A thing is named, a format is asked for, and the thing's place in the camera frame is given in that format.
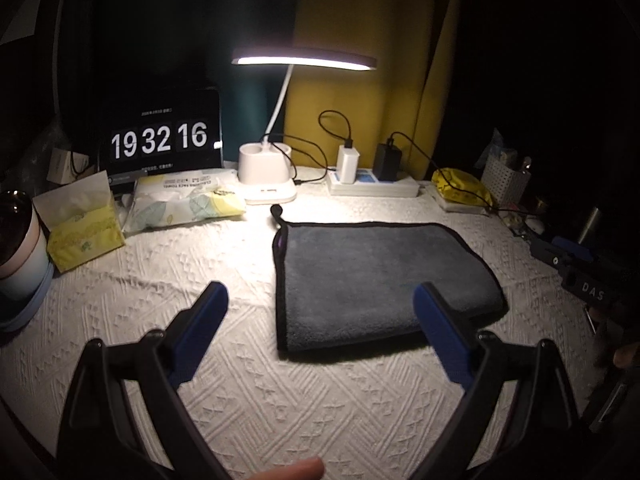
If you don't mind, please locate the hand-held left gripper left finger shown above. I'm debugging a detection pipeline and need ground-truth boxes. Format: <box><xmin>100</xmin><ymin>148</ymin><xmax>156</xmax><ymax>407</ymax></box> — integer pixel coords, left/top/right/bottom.
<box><xmin>57</xmin><ymin>281</ymin><xmax>231</xmax><ymax>480</ymax></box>

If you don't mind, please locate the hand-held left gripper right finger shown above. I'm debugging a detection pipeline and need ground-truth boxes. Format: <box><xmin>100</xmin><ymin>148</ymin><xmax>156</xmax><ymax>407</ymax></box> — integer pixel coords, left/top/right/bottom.
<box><xmin>410</xmin><ymin>281</ymin><xmax>583</xmax><ymax>480</ymax></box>

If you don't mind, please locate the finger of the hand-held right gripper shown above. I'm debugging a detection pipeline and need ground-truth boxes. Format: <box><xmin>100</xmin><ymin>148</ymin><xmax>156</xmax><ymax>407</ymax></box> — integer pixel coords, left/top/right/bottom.
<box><xmin>530</xmin><ymin>235</ymin><xmax>596</xmax><ymax>275</ymax></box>

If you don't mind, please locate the grey towel with black trim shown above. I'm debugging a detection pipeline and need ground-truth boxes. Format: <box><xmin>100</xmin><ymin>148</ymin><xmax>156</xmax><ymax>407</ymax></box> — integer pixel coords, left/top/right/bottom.
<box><xmin>270</xmin><ymin>204</ymin><xmax>509</xmax><ymax>353</ymax></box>

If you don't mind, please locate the white face towel pack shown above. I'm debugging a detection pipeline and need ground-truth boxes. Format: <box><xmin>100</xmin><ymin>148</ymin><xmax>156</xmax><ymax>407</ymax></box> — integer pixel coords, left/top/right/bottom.
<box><xmin>122</xmin><ymin>169</ymin><xmax>247</xmax><ymax>234</ymax></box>

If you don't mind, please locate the person's left hand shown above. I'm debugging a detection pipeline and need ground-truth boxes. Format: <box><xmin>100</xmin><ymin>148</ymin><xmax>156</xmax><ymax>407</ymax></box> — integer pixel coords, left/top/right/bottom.
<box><xmin>239</xmin><ymin>457</ymin><xmax>326</xmax><ymax>480</ymax></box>

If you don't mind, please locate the white textured tablecloth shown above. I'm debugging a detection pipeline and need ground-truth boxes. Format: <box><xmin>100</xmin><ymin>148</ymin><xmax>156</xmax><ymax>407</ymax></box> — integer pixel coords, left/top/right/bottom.
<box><xmin>0</xmin><ymin>162</ymin><xmax>608</xmax><ymax>480</ymax></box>

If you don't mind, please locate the white perforated storage basket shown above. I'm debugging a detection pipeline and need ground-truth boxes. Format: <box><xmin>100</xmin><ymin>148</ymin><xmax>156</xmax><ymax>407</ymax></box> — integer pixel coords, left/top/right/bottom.
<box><xmin>481</xmin><ymin>152</ymin><xmax>531</xmax><ymax>207</ymax></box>

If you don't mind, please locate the yellow plastic bag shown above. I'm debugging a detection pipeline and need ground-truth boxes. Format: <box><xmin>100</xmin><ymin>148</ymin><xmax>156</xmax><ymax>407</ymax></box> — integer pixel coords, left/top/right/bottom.
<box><xmin>432</xmin><ymin>167</ymin><xmax>494</xmax><ymax>207</ymax></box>

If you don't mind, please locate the yellow tissue pack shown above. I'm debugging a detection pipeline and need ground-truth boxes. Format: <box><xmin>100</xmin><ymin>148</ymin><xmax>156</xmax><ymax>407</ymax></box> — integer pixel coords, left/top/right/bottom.
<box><xmin>32</xmin><ymin>171</ymin><xmax>126</xmax><ymax>273</ymax></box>

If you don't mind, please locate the white power strip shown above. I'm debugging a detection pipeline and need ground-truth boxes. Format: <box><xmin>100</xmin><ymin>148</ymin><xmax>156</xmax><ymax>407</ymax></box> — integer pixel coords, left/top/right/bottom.
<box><xmin>327</xmin><ymin>168</ymin><xmax>420</xmax><ymax>198</ymax></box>

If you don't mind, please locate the white desk lamp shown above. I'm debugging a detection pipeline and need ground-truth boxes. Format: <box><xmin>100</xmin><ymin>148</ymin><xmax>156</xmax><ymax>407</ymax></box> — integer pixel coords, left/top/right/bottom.
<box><xmin>231</xmin><ymin>46</ymin><xmax>377</xmax><ymax>206</ymax></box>

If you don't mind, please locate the black charger plug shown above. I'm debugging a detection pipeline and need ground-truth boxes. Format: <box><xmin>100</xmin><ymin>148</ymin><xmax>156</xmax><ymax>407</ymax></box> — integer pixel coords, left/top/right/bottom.
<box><xmin>375</xmin><ymin>143</ymin><xmax>402</xmax><ymax>182</ymax></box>

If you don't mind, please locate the pink and white cup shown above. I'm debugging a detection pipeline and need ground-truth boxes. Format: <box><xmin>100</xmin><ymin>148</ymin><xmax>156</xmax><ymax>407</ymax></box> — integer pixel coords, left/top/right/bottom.
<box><xmin>0</xmin><ymin>190</ymin><xmax>55</xmax><ymax>334</ymax></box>

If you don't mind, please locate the white charger plug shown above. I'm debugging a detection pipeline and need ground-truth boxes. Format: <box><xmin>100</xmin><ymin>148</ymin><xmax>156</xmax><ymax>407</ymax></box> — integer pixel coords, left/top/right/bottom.
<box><xmin>336</xmin><ymin>144</ymin><xmax>357</xmax><ymax>184</ymax></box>

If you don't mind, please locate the black tablet clock display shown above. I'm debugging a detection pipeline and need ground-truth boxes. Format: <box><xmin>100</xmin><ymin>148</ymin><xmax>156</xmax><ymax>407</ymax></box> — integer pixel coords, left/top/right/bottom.
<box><xmin>97</xmin><ymin>87</ymin><xmax>224</xmax><ymax>182</ymax></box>

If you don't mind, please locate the small white box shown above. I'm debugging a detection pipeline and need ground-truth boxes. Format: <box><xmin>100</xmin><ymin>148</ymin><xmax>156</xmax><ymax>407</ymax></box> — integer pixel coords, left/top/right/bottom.
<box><xmin>47</xmin><ymin>147</ymin><xmax>91</xmax><ymax>184</ymax></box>

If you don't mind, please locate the yellow curtain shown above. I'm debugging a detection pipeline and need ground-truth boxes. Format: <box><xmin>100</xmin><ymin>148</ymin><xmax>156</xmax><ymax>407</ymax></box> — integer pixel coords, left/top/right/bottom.
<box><xmin>282</xmin><ymin>0</ymin><xmax>466</xmax><ymax>182</ymax></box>

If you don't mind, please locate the black charger cable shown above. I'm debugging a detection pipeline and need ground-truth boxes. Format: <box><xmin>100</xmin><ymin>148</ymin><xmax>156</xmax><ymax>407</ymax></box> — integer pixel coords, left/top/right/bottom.
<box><xmin>260</xmin><ymin>110</ymin><xmax>354</xmax><ymax>186</ymax></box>
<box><xmin>388</xmin><ymin>131</ymin><xmax>531</xmax><ymax>216</ymax></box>

